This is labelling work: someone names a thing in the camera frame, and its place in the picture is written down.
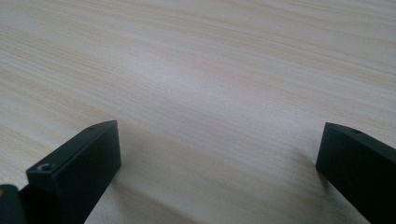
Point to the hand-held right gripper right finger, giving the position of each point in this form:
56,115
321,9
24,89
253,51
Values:
358,168

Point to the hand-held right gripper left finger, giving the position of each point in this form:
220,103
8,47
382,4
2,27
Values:
77,165

